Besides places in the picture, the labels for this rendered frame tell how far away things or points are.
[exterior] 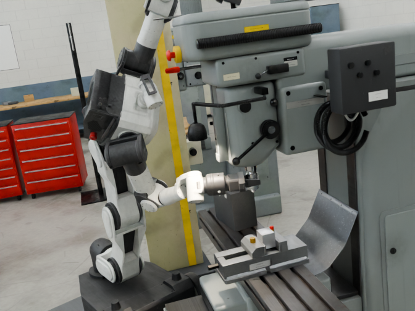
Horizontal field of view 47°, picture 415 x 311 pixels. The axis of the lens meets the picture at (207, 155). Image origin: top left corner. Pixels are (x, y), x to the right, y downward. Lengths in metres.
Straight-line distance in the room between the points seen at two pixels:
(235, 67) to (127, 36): 1.85
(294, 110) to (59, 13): 9.23
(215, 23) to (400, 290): 1.29
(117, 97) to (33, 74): 8.84
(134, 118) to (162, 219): 1.87
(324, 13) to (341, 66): 7.57
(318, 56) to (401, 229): 0.76
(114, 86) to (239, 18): 0.61
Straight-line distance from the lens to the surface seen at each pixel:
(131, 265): 2.55
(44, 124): 6.29
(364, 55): 1.59
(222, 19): 1.65
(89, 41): 10.71
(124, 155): 1.86
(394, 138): 1.93
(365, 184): 1.92
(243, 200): 2.20
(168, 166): 3.59
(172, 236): 3.77
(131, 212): 2.35
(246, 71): 1.69
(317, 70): 1.81
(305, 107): 1.79
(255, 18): 1.69
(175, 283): 2.51
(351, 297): 2.14
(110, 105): 1.91
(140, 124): 1.93
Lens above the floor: 1.83
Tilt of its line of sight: 15 degrees down
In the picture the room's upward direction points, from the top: 7 degrees counter-clockwise
